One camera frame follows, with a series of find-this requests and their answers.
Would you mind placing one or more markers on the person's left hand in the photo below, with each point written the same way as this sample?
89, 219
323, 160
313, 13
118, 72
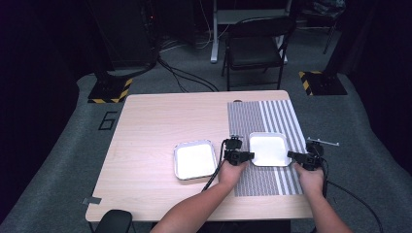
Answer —
231, 174

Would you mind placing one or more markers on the black rounded seat back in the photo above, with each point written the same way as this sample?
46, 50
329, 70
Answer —
114, 221

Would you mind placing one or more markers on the white desk frame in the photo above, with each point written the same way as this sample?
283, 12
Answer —
214, 32

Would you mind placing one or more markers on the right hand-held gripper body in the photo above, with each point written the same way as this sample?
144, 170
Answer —
313, 157

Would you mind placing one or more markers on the black folding chair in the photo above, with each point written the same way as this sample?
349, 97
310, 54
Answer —
256, 48

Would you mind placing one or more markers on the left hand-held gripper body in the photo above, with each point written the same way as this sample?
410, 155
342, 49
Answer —
233, 152

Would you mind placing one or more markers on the person's right hand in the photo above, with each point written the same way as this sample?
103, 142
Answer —
312, 183

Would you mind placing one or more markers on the hazard striped stand base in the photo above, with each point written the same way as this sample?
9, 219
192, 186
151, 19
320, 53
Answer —
108, 92
324, 84

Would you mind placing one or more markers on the grey striped placemat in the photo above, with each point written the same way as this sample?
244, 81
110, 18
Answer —
259, 116

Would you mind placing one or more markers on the black equipment cabinet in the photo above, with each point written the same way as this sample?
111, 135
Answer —
126, 32

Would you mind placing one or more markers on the white square tray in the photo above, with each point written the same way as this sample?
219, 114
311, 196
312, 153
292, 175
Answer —
195, 160
269, 149

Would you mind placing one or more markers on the grey tape strip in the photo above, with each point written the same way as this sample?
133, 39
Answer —
91, 200

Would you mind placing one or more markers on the dark chair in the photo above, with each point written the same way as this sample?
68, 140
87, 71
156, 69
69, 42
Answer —
324, 16

